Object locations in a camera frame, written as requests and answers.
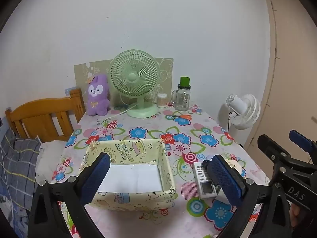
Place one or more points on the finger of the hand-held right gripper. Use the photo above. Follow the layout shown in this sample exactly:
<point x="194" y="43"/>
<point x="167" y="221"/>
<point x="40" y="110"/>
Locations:
<point x="271" y="148"/>
<point x="298" y="137"/>

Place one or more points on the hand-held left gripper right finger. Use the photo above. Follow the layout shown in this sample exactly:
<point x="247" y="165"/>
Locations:
<point x="226" y="178"/>

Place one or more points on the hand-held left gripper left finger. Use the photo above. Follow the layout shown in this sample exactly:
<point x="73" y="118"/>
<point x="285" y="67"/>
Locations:
<point x="95" y="178"/>

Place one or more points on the cream cartoon dog gadget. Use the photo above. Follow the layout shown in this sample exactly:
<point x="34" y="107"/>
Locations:
<point x="235" y="164"/>

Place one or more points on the white remote control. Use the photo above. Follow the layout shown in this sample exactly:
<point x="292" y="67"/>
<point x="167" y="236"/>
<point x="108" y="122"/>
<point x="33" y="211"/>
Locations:
<point x="201" y="178"/>

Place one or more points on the yellow cartoon print storage box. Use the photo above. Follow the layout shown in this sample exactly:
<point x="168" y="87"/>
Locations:
<point x="138" y="148"/>

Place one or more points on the person's right hand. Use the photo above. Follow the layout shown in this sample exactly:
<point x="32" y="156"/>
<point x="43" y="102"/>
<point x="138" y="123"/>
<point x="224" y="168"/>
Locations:
<point x="294" y="213"/>

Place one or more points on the white floor fan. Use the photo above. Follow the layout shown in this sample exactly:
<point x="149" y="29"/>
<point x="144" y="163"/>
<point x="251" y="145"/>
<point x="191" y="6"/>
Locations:
<point x="247" y="114"/>

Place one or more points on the white pillow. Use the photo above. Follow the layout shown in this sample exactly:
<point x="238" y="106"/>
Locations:
<point x="49" y="158"/>

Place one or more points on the floral tablecloth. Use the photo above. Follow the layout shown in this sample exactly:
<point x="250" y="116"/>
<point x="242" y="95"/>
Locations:
<point x="148" y="129"/>

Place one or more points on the purple plush toy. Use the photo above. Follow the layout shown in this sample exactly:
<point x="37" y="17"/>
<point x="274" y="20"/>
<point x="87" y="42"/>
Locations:
<point x="97" y="99"/>

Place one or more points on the blue plaid blanket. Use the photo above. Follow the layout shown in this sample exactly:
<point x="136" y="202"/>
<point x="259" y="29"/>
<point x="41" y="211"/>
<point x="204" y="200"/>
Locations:
<point x="17" y="163"/>

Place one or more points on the beige door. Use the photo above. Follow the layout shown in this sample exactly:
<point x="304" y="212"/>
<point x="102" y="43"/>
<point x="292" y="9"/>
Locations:
<point x="292" y="54"/>

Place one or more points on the printed bed sheet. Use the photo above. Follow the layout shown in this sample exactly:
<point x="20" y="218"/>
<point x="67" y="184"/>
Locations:
<point x="10" y="203"/>

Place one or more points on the wooden bed headboard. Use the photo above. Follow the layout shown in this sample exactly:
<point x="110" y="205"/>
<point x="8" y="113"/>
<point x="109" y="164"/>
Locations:
<point x="42" y="106"/>

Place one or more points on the glass jar mug green lid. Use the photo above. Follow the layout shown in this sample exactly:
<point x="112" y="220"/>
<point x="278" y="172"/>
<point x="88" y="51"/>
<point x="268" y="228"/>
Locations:
<point x="183" y="99"/>

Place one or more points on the clear cotton swab container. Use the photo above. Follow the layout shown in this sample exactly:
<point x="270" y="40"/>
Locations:
<point x="162" y="101"/>

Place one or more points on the green desk fan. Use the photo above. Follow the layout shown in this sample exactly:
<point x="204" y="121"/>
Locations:
<point x="133" y="76"/>

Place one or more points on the beige printed board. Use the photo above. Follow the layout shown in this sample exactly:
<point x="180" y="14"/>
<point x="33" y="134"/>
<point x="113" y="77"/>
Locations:
<point x="99" y="67"/>

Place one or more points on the blue wall poster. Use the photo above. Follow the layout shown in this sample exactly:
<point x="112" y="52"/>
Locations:
<point x="70" y="90"/>

